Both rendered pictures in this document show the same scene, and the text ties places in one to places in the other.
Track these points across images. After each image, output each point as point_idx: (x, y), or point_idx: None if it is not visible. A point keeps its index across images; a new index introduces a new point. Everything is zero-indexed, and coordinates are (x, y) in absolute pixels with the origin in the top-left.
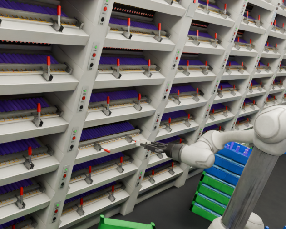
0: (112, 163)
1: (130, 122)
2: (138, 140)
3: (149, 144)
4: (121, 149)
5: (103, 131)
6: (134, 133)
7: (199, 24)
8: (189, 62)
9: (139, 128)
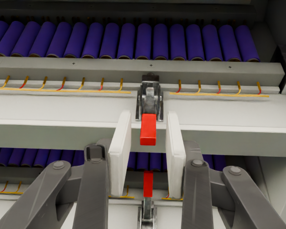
0: (130, 182)
1: (275, 36)
2: (120, 116)
3: (91, 181)
4: (82, 142)
5: (35, 39)
6: (225, 78)
7: None
8: None
9: (285, 62)
